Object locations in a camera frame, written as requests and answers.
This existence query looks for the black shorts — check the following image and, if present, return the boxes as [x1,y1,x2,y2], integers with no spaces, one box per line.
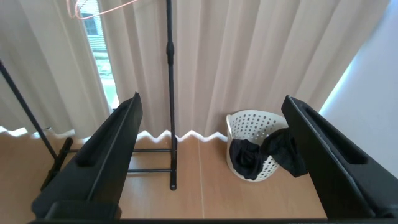
[260,126,308,179]

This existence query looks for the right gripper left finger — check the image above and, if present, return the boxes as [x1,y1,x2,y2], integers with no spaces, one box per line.
[30,92,144,220]

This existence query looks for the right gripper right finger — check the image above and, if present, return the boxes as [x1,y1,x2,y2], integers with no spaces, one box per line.
[281,95,398,219]

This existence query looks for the black clothes rack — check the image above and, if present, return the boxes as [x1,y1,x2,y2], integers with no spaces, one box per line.
[0,0,178,192]

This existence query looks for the window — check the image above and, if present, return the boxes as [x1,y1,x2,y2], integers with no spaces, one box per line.
[79,0,121,110]

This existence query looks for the pink clothes hanger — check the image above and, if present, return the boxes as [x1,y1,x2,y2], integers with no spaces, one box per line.
[66,0,139,21]

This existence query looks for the black garment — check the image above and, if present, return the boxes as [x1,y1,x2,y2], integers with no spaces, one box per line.
[229,138,266,181]

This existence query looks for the white laundry basket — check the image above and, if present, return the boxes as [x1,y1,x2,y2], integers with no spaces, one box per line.
[226,109,292,182]

